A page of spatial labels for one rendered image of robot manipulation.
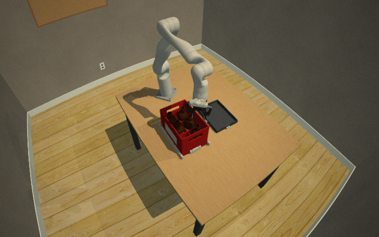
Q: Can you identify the red crate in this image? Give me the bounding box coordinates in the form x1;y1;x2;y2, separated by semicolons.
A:
161;103;209;156

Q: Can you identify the brown bottle with white label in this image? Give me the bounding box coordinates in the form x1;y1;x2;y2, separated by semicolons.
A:
173;120;183;134

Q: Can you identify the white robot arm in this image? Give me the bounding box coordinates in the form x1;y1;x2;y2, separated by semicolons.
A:
152;17;214;108

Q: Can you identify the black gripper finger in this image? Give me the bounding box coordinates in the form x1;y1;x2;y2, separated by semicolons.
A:
186;101;198;118
200;105;212;120

